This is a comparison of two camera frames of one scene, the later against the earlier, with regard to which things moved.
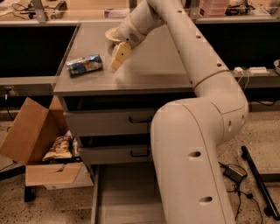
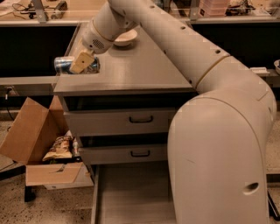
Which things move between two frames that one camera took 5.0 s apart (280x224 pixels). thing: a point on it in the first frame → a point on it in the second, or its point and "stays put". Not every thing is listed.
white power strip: [258, 71] stays put
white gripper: [127, 32] → [94, 40]
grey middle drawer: [118, 155] stays put
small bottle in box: [75, 150] stays put
